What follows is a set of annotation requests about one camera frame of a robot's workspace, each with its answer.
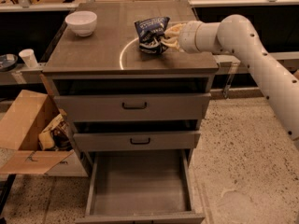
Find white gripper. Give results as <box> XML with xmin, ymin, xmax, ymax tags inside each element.
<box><xmin>162</xmin><ymin>21</ymin><xmax>202</xmax><ymax>53</ymax></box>

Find blue chip bag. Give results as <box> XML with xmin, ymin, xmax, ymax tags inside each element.
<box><xmin>135</xmin><ymin>17</ymin><xmax>169</xmax><ymax>54</ymax></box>

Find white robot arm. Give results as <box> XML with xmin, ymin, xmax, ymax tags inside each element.
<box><xmin>161</xmin><ymin>15</ymin><xmax>299</xmax><ymax>142</ymax></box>

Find grey drawer cabinet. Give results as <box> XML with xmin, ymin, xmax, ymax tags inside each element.
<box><xmin>42</xmin><ymin>0</ymin><xmax>220</xmax><ymax>224</ymax></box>

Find grey middle drawer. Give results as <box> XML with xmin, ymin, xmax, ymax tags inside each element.
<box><xmin>74</xmin><ymin>131</ymin><xmax>200</xmax><ymax>152</ymax></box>

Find grey top drawer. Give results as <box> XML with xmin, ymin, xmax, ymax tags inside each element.
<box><xmin>54</xmin><ymin>93</ymin><xmax>210</xmax><ymax>122</ymax></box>

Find grey open bottom drawer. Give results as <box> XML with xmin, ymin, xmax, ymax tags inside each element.
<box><xmin>76</xmin><ymin>150</ymin><xmax>205</xmax><ymax>224</ymax></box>

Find white ceramic bowl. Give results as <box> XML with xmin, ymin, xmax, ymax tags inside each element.
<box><xmin>65</xmin><ymin>11</ymin><xmax>97</xmax><ymax>36</ymax></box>

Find white paper cup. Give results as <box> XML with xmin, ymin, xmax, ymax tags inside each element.
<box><xmin>19</xmin><ymin>49</ymin><xmax>38</xmax><ymax>68</ymax></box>

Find snack bags in box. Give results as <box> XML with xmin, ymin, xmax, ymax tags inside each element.
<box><xmin>38</xmin><ymin>114</ymin><xmax>72</xmax><ymax>151</ymax></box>

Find dark round lid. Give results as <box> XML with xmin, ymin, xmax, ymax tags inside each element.
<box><xmin>0</xmin><ymin>54</ymin><xmax>18</xmax><ymax>72</ymax></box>

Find open cardboard box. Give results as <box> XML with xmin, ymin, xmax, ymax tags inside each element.
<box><xmin>0</xmin><ymin>89</ymin><xmax>89</xmax><ymax>177</ymax></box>

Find grey metal shelf rail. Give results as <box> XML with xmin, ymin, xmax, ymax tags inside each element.
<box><xmin>214</xmin><ymin>51</ymin><xmax>299</xmax><ymax>75</ymax></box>

